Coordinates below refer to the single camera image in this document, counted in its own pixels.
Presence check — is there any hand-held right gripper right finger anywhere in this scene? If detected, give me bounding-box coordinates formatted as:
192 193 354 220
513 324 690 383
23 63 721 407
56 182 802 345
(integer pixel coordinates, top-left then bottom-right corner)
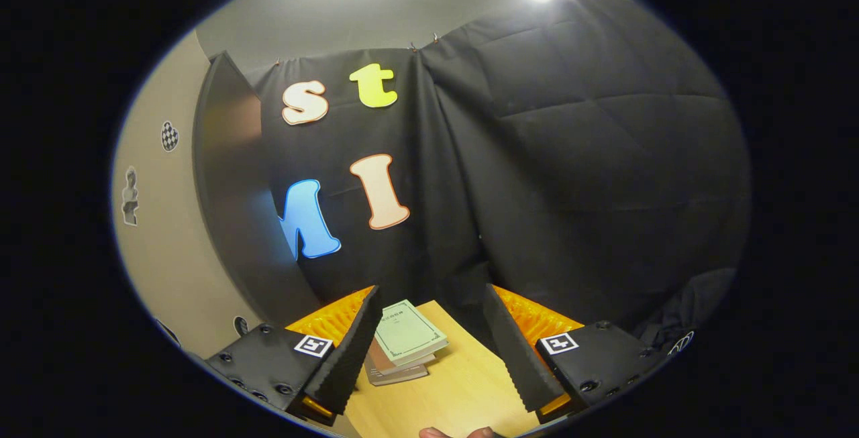
483 284 655 424

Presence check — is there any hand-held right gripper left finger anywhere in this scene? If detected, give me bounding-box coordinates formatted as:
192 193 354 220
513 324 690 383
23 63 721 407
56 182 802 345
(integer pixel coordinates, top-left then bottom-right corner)
205 285 383 425

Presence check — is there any green book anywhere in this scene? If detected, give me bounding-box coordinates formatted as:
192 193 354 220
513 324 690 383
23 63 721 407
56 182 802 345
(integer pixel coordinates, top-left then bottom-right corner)
374 299 449 367

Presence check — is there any dark cloth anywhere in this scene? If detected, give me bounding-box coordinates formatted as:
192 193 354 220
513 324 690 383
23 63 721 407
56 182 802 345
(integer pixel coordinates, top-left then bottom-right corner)
634 267 739 358

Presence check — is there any black backdrop cloth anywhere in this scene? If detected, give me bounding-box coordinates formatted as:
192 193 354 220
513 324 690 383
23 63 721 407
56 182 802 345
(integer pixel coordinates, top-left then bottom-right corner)
245 0 752 358

